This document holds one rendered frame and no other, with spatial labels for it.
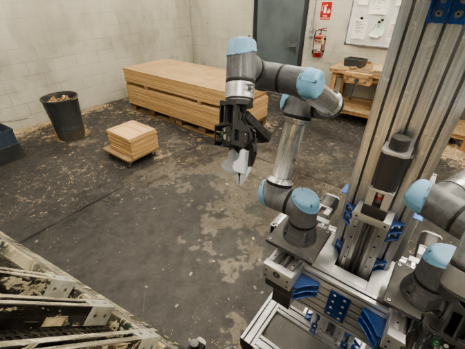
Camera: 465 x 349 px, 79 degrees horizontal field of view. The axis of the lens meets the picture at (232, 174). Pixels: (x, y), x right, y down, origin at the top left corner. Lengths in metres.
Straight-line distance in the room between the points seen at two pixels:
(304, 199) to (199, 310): 1.40
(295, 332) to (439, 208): 1.47
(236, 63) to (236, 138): 0.18
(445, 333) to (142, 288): 2.15
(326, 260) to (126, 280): 1.70
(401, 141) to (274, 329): 1.39
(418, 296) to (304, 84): 0.84
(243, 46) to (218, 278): 1.99
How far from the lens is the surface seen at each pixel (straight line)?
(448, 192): 0.74
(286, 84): 0.77
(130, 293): 2.49
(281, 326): 2.02
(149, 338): 1.13
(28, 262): 1.69
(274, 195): 1.21
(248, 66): 0.73
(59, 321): 1.15
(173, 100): 4.83
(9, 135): 4.77
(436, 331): 0.63
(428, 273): 1.17
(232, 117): 0.71
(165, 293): 2.43
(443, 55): 1.05
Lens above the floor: 1.98
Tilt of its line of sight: 34 degrees down
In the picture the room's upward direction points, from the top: straight up
